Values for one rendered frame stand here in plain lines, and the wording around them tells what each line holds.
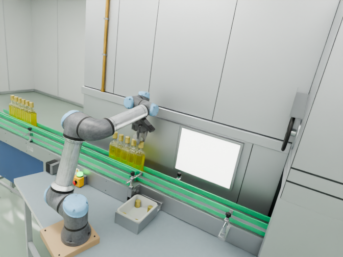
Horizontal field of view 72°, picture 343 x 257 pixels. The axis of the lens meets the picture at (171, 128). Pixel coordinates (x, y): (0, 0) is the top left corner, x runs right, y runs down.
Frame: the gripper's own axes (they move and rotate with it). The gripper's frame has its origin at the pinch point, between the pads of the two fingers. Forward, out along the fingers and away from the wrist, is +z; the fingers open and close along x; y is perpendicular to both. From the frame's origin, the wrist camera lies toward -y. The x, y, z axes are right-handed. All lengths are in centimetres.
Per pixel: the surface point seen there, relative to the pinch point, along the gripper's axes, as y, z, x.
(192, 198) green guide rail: -45, 23, 0
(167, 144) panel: -13.3, -0.2, -13.1
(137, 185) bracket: -7.4, 26.8, 9.0
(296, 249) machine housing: -105, 13, 12
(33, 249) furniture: 54, 95, 49
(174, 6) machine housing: -2, -89, -15
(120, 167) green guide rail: 10.6, 21.0, 7.7
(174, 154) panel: -20.1, 5.9, -13.8
